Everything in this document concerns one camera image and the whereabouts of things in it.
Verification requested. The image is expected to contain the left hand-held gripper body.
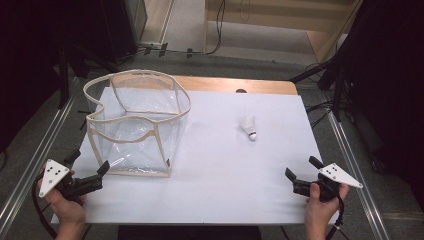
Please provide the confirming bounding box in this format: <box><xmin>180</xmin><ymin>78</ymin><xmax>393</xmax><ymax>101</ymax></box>
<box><xmin>38</xmin><ymin>158</ymin><xmax>104</xmax><ymax>202</ymax></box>

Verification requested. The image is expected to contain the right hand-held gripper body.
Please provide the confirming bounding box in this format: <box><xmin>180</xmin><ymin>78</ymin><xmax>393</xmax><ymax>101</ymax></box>
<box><xmin>292</xmin><ymin>162</ymin><xmax>364</xmax><ymax>203</ymax></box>

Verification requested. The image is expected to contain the person's right hand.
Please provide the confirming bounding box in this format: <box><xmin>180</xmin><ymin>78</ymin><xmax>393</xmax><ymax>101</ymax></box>
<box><xmin>304</xmin><ymin>182</ymin><xmax>350</xmax><ymax>228</ymax></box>

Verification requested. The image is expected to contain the light wooden shelf unit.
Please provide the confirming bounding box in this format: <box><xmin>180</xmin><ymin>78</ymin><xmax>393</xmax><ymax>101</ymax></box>
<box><xmin>203</xmin><ymin>0</ymin><xmax>364</xmax><ymax>65</ymax></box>

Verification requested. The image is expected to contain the wooden table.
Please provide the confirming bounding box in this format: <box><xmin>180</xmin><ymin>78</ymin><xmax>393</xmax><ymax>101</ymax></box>
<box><xmin>172</xmin><ymin>75</ymin><xmax>299</xmax><ymax>96</ymax></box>

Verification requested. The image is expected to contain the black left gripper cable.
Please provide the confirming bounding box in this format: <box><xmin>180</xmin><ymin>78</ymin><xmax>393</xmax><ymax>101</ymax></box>
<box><xmin>31</xmin><ymin>173</ymin><xmax>59</xmax><ymax>240</ymax></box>

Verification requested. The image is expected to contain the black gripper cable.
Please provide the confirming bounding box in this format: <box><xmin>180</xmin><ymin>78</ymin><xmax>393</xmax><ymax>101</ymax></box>
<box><xmin>324</xmin><ymin>194</ymin><xmax>346</xmax><ymax>240</ymax></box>
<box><xmin>31</xmin><ymin>173</ymin><xmax>59</xmax><ymax>240</ymax></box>

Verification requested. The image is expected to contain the black hanging cable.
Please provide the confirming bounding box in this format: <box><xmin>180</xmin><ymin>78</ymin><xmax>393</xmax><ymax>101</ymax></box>
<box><xmin>203</xmin><ymin>0</ymin><xmax>228</xmax><ymax>56</ymax></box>

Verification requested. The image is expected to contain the white table cover sheet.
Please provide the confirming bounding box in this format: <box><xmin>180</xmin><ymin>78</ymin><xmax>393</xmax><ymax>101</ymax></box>
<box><xmin>51</xmin><ymin>87</ymin><xmax>338</xmax><ymax>225</ymax></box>

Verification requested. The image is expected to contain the white shuttlecock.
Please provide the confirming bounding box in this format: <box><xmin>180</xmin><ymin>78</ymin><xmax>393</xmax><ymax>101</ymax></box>
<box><xmin>238</xmin><ymin>114</ymin><xmax>259</xmax><ymax>142</ymax></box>

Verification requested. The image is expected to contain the person's left hand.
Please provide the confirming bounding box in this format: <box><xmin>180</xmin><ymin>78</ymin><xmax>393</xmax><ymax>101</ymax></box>
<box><xmin>36</xmin><ymin>166</ymin><xmax>88</xmax><ymax>230</ymax></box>

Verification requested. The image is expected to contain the black curtain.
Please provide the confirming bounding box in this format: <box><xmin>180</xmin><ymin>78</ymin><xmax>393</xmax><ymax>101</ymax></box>
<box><xmin>343</xmin><ymin>0</ymin><xmax>424</xmax><ymax>213</ymax></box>
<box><xmin>0</xmin><ymin>0</ymin><xmax>103</xmax><ymax>153</ymax></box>

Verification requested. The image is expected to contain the clear plastic bag beige trim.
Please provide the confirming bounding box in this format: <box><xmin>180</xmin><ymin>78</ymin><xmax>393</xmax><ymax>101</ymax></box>
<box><xmin>83</xmin><ymin>69</ymin><xmax>192</xmax><ymax>178</ymax></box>

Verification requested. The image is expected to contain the metal floor rail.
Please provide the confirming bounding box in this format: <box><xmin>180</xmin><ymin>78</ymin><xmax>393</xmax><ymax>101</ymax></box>
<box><xmin>0</xmin><ymin>94</ymin><xmax>78</xmax><ymax>229</ymax></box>
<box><xmin>325</xmin><ymin>109</ymin><xmax>392</xmax><ymax>240</ymax></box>

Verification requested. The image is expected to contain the black monitor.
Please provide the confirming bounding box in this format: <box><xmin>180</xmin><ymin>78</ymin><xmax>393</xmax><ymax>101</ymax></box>
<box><xmin>99</xmin><ymin>0</ymin><xmax>148</xmax><ymax>64</ymax></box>

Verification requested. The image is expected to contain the black stand leg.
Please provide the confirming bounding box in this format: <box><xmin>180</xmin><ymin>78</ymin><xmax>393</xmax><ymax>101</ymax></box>
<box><xmin>289</xmin><ymin>58</ymin><xmax>345</xmax><ymax>85</ymax></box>
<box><xmin>58</xmin><ymin>49</ymin><xmax>71</xmax><ymax>110</ymax></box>

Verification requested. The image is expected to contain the black stool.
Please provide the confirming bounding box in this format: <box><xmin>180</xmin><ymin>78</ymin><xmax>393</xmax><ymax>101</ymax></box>
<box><xmin>117</xmin><ymin>225</ymin><xmax>263</xmax><ymax>240</ymax></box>

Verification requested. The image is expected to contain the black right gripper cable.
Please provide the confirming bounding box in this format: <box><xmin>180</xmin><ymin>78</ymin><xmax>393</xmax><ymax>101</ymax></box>
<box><xmin>324</xmin><ymin>194</ymin><xmax>346</xmax><ymax>240</ymax></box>

